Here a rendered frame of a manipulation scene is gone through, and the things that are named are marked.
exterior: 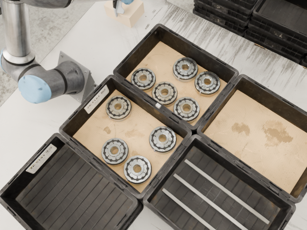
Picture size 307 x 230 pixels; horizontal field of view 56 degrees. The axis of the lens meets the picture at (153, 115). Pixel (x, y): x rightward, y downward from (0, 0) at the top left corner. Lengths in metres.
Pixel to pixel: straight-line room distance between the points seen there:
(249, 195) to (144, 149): 0.41
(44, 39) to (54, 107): 1.24
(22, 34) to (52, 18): 1.55
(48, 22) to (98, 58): 1.27
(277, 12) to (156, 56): 1.05
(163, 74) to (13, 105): 0.73
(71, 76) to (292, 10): 1.47
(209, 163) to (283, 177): 0.27
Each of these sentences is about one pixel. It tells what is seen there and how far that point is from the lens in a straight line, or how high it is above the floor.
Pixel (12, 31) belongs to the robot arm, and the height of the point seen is 1.11.
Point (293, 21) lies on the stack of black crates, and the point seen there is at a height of 0.38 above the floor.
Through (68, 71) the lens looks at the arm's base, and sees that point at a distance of 1.28.
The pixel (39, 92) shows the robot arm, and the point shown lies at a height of 0.95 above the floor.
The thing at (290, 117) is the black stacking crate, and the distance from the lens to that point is 1.20.
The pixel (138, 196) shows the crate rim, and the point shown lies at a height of 0.93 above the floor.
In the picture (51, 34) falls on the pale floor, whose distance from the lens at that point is 2.60.
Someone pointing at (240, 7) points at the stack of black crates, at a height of 0.48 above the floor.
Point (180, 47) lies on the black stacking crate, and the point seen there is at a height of 0.87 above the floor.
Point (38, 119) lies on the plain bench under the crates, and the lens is 1.43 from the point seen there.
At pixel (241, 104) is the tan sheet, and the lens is 1.20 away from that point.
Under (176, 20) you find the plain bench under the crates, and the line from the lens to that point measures 1.56.
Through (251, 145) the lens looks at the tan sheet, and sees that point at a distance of 1.16.
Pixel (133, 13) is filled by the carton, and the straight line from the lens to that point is 1.51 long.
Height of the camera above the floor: 1.91
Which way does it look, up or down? 68 degrees down
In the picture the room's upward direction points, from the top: 10 degrees counter-clockwise
